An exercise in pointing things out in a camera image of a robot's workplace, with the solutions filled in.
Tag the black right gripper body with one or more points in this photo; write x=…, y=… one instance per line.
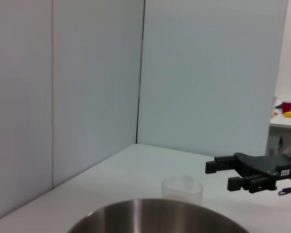
x=262, y=165

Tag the stainless steel mixing bowl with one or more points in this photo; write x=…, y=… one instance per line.
x=148, y=218

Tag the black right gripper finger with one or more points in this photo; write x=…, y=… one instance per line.
x=220, y=165
x=254, y=184

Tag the white background table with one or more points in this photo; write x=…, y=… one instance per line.
x=286, y=122

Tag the clear plastic measuring cup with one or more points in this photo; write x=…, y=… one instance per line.
x=169, y=187

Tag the red plastic cup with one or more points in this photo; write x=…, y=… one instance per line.
x=287, y=107

